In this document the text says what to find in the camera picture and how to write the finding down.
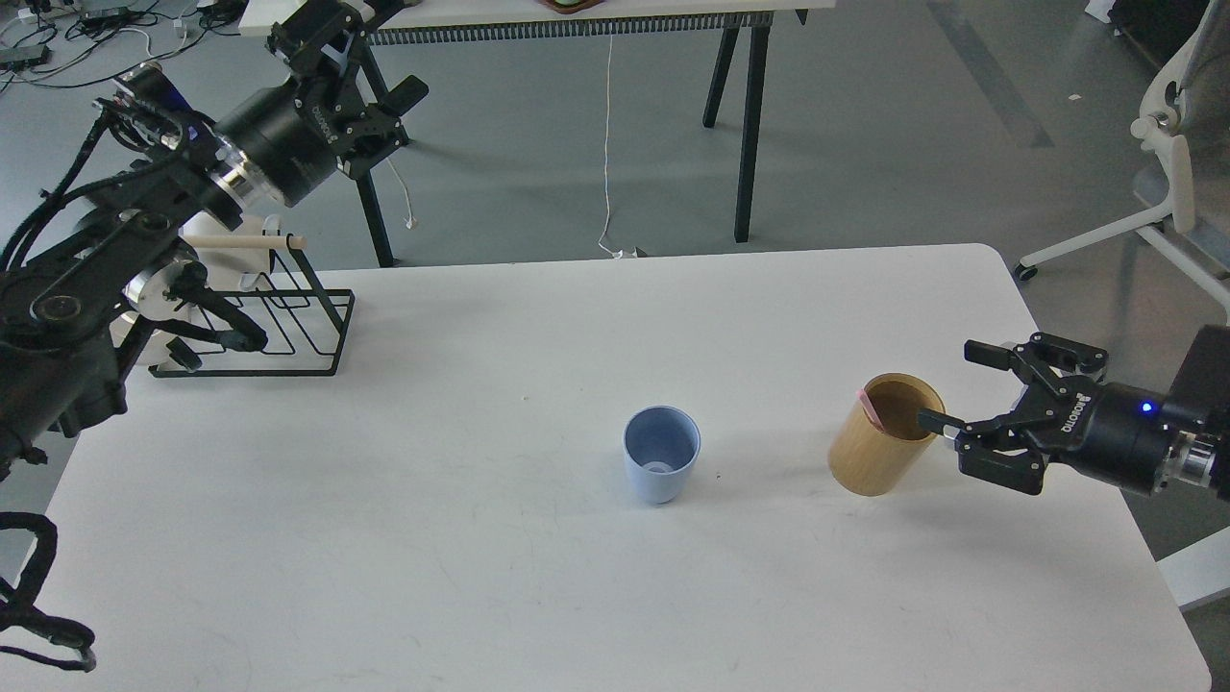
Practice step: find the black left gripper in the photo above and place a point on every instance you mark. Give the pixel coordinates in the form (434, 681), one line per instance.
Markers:
(324, 44)

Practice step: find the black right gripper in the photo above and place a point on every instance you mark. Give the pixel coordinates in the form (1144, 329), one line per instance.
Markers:
(1112, 432)

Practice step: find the pink chopstick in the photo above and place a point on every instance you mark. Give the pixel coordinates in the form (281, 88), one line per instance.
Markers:
(870, 411)

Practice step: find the light blue plastic cup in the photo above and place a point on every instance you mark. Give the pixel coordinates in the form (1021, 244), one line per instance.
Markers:
(661, 445)

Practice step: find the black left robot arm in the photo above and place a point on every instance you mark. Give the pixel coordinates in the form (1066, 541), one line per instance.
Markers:
(100, 265)

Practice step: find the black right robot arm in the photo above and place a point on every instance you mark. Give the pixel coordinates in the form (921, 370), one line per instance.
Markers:
(1199, 393)

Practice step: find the white background table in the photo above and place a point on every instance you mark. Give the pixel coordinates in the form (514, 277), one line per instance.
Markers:
(439, 22)

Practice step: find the bamboo cylindrical holder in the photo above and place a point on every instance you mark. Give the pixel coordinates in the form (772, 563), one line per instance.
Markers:
(870, 462)

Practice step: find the white office chair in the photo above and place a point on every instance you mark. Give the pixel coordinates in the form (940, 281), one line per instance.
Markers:
(1182, 112)

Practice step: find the black wire dish rack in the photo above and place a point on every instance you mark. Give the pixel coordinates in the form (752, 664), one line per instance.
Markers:
(305, 323)

